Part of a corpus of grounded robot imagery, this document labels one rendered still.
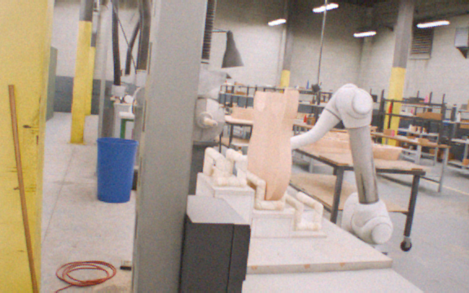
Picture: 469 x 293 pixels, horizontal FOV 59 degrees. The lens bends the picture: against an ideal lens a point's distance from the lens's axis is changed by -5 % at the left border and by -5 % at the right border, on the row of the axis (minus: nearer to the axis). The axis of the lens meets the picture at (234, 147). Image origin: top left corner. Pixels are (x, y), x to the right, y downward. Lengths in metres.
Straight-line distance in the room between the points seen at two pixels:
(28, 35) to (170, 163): 1.81
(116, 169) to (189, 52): 4.80
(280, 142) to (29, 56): 1.22
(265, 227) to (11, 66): 1.33
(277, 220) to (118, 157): 3.71
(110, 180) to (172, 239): 4.81
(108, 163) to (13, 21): 3.22
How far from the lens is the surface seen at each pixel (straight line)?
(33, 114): 2.14
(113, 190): 5.22
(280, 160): 1.47
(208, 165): 1.65
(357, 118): 2.02
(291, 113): 1.47
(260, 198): 1.56
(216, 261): 0.38
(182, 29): 0.37
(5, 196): 2.23
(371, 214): 2.13
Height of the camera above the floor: 1.43
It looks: 7 degrees down
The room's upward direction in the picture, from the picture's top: 6 degrees clockwise
